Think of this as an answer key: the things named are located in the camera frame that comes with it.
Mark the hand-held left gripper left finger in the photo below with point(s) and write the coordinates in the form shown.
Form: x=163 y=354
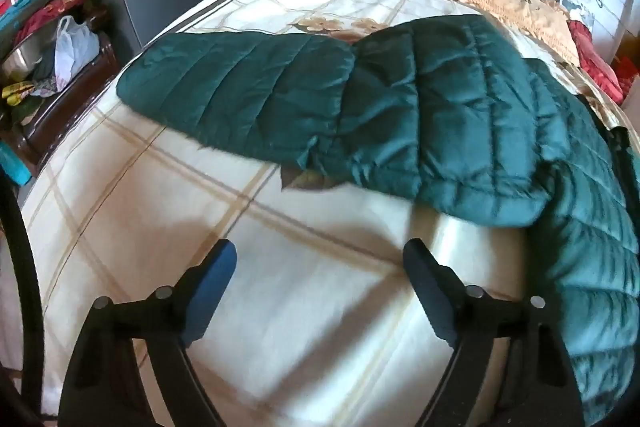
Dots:
x=216 y=287

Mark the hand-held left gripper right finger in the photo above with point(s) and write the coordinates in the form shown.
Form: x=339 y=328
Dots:
x=429 y=292

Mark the green quilted jacket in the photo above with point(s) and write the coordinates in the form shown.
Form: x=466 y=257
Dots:
x=425 y=107

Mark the cream floral plaid blanket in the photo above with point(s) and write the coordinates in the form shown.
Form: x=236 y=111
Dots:
x=200 y=207

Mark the dark wooden cabinet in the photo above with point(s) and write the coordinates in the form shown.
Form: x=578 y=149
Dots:
x=65 y=102

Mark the white plastic bag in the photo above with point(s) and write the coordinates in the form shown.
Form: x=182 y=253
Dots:
x=75 y=47

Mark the red ruffled heart cushion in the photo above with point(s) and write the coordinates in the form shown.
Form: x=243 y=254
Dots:
x=595 y=62

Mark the metal basin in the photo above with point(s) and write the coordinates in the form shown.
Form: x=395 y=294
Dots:
x=25 y=54

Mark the red floral cloth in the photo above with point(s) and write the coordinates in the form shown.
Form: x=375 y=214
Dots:
x=55 y=9

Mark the wall photo poster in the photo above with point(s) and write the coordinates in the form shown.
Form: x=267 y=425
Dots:
x=575 y=4

